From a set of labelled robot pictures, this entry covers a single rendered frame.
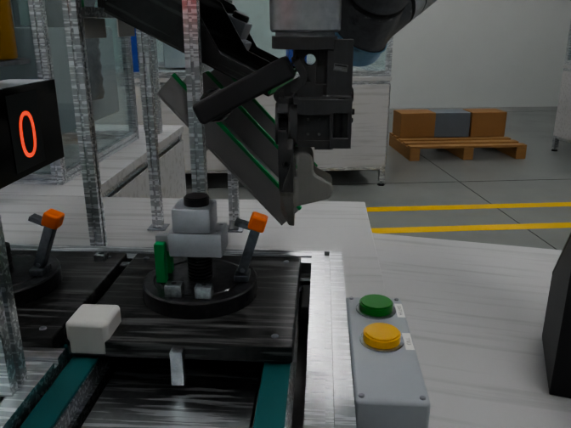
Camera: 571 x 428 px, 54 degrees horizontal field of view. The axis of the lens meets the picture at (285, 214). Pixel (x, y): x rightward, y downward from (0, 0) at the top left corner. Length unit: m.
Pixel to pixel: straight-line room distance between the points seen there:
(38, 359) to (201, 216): 0.23
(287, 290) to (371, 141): 4.03
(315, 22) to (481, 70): 9.35
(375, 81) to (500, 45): 5.53
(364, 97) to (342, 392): 4.16
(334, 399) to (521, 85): 9.79
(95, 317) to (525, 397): 0.51
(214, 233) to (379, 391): 0.26
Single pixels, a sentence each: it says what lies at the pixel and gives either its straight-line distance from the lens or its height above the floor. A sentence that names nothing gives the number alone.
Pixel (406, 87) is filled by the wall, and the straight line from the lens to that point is 9.52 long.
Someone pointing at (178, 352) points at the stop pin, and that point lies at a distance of 0.61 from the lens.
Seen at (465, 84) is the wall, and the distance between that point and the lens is 9.84.
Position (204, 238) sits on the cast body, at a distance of 0.66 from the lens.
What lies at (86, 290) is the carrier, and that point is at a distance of 0.75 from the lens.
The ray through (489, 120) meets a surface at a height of 0.32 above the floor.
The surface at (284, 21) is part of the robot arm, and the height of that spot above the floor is 1.29.
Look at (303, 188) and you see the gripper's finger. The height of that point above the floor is 1.11.
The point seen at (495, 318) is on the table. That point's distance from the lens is 0.94.
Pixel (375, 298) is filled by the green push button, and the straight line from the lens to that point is 0.70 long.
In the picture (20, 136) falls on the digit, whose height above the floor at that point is 1.20.
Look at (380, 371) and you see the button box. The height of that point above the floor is 0.96.
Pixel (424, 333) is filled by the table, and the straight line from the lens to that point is 0.86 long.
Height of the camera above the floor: 1.29
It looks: 19 degrees down
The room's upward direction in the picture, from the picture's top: straight up
